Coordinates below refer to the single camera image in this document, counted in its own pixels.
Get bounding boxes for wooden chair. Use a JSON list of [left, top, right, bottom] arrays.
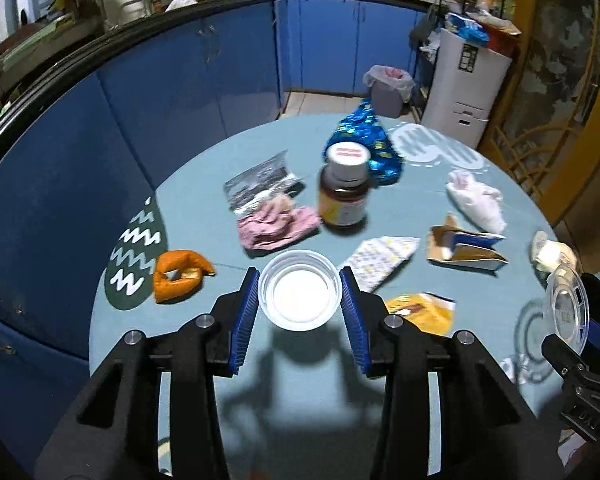
[[480, 120, 586, 201]]

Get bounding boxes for blue plastic bag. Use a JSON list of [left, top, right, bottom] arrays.
[[445, 12, 488, 43]]

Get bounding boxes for silver black foil wrapper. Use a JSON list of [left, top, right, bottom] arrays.
[[223, 150, 306, 218]]

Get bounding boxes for white cabinet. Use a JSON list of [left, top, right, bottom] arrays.
[[422, 27, 513, 148]]

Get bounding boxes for orange peel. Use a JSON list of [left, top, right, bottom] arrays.
[[152, 250, 217, 305]]

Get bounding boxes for grey trash bin with bag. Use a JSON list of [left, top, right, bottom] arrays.
[[363, 65, 415, 117]]

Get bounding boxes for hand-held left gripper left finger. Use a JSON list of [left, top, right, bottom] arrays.
[[32, 266, 261, 480]]

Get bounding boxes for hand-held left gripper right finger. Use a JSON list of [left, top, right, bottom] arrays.
[[337, 266, 566, 480]]

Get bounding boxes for brown cardboard box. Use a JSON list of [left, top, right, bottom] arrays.
[[475, 12, 523, 56]]

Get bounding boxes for white crumpled plastic bag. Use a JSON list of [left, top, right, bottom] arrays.
[[445, 169, 508, 233]]

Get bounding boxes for pink wrapper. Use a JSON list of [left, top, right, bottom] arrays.
[[236, 197, 322, 252]]

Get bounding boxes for white patterned paper wrapper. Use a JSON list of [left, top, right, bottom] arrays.
[[337, 235, 421, 293]]

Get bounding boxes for clear plastic lid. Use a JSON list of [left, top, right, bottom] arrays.
[[544, 264, 592, 353]]

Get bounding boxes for cream crumpled paper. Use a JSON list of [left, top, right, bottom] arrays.
[[531, 231, 578, 273]]

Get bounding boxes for yellow snack wrapper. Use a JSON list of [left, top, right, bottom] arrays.
[[384, 292, 456, 337]]

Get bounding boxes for brown pill bottle white cap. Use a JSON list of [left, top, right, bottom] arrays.
[[318, 142, 372, 232]]

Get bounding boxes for torn blue cardboard box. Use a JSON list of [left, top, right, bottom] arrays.
[[426, 212, 510, 273]]

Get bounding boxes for blue foil snack bag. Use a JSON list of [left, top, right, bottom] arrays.
[[323, 98, 404, 187]]

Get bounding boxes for blue kitchen cabinets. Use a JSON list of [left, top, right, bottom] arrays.
[[0, 0, 433, 411]]

